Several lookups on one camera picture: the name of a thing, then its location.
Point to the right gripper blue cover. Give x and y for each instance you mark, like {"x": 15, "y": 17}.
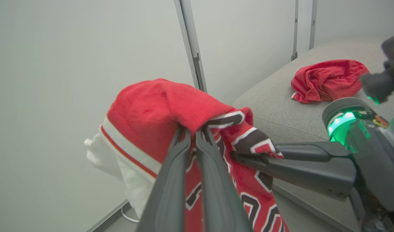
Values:
{"x": 380, "y": 167}

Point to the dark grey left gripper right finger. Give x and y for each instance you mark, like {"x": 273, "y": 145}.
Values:
{"x": 213, "y": 187}

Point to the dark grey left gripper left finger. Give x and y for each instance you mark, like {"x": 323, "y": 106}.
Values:
{"x": 171, "y": 180}

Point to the red Bulls basketball jersey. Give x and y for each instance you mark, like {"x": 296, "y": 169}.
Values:
{"x": 145, "y": 116}

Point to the grey fabric sofa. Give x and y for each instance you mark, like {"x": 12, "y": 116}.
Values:
{"x": 297, "y": 116}

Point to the narrow white partition panel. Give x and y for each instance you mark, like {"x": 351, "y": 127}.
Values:
{"x": 248, "y": 38}

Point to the wide white partition panel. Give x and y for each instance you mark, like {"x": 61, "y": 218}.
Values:
{"x": 55, "y": 80}

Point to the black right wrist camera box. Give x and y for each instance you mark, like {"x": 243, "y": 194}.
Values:
{"x": 385, "y": 83}

